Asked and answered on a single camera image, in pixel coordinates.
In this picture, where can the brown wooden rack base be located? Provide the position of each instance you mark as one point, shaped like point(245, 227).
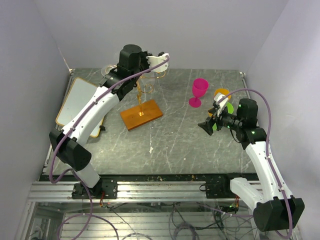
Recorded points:
point(141, 114)

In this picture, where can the pink plastic wine glass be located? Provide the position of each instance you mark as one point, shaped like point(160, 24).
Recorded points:
point(199, 89)

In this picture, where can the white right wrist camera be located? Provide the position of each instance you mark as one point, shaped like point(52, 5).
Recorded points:
point(220, 102)

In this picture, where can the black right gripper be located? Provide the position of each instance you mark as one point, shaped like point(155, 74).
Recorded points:
point(207, 125)

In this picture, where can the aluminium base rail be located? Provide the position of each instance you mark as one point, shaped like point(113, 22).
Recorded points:
point(116, 191)

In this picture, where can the clear wine glass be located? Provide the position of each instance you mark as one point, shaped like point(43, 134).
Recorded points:
point(106, 69)

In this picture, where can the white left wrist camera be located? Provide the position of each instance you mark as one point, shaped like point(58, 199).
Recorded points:
point(158, 63)

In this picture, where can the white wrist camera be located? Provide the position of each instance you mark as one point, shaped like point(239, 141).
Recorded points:
point(220, 102)
point(158, 63)

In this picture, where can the white board with yellow frame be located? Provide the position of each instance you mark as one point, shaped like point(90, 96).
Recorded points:
point(80, 92)

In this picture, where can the orange plastic wine glass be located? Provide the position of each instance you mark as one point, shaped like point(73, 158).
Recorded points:
point(223, 91)

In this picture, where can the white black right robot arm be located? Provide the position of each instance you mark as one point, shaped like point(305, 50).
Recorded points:
point(274, 208)

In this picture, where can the green plastic wine glass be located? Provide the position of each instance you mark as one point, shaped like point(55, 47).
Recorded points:
point(230, 110)

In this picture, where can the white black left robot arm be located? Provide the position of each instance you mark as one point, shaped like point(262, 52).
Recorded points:
point(68, 143)

